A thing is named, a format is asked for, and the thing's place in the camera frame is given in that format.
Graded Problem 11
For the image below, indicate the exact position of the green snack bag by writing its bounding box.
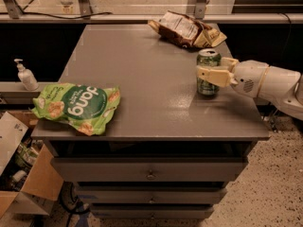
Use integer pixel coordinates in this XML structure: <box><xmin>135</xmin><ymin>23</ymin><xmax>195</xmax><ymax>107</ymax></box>
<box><xmin>31</xmin><ymin>83</ymin><xmax>120</xmax><ymax>136</ymax></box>

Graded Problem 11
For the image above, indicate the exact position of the green soda can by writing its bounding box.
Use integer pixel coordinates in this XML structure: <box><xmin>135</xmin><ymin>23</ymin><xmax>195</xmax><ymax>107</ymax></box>
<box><xmin>196</xmin><ymin>48</ymin><xmax>222</xmax><ymax>96</ymax></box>

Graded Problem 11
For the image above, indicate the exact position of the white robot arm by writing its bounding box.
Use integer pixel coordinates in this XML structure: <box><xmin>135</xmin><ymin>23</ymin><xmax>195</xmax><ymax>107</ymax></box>
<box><xmin>196</xmin><ymin>58</ymin><xmax>303</xmax><ymax>120</ymax></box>

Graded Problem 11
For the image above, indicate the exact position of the brown crumpled chip bag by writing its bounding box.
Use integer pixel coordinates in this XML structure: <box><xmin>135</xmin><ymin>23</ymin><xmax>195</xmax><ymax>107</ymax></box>
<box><xmin>148</xmin><ymin>11</ymin><xmax>227</xmax><ymax>48</ymax></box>

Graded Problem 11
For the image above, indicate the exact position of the white pump dispenser bottle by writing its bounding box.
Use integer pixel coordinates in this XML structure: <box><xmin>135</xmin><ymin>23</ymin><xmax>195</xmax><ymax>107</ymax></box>
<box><xmin>14</xmin><ymin>59</ymin><xmax>39</xmax><ymax>91</ymax></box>

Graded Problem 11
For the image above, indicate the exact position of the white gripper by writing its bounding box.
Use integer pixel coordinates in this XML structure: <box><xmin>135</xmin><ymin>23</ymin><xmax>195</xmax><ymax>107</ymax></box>
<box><xmin>196</xmin><ymin>57</ymin><xmax>269</xmax><ymax>97</ymax></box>

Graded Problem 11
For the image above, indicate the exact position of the black cable on ledge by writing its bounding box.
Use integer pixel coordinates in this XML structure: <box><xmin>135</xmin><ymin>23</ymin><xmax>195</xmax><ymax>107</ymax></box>
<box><xmin>0</xmin><ymin>10</ymin><xmax>114</xmax><ymax>20</ymax></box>

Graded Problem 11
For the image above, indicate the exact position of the grey drawer cabinet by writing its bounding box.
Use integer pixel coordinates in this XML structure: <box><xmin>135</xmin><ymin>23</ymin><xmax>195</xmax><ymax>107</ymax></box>
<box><xmin>33</xmin><ymin>25</ymin><xmax>268</xmax><ymax>219</ymax></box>

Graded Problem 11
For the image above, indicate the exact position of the open cardboard box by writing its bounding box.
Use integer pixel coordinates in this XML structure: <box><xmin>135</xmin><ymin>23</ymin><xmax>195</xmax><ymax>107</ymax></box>
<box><xmin>0</xmin><ymin>111</ymin><xmax>63</xmax><ymax>217</ymax></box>

